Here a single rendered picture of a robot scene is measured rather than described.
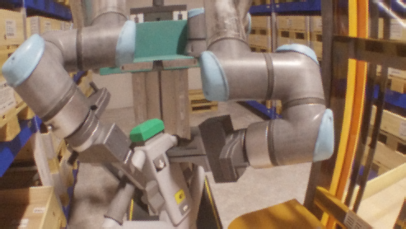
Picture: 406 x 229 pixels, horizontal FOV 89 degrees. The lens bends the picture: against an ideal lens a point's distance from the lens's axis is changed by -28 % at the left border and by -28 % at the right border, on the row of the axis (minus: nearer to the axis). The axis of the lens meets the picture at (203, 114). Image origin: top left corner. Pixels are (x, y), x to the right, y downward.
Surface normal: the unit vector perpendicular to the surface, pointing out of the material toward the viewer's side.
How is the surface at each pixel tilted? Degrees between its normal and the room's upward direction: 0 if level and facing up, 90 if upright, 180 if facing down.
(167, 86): 90
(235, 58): 36
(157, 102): 90
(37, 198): 90
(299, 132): 62
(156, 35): 90
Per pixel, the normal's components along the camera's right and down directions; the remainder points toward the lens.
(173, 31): 0.13, 0.30
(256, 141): -0.51, -0.27
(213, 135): -0.44, 0.29
